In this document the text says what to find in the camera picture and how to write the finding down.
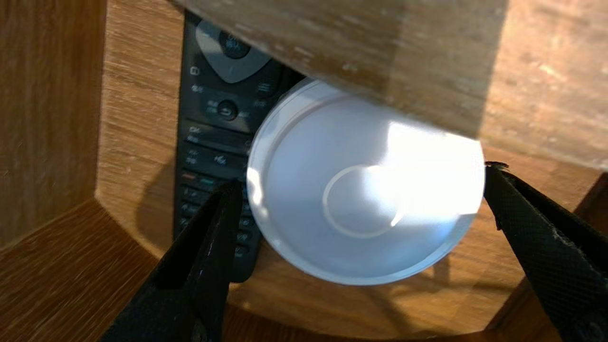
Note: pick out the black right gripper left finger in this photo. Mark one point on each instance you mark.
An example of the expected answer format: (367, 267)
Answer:
(190, 294)

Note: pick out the black TV remote control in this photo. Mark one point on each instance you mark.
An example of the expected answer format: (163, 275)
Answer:
(213, 118)

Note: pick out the wooden table drawer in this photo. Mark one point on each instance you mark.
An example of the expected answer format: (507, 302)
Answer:
(71, 285)

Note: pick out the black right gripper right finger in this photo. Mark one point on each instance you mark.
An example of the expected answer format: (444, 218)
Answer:
(560, 266)

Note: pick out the white round smart speaker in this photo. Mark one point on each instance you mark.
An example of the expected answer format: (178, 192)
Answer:
(361, 199)

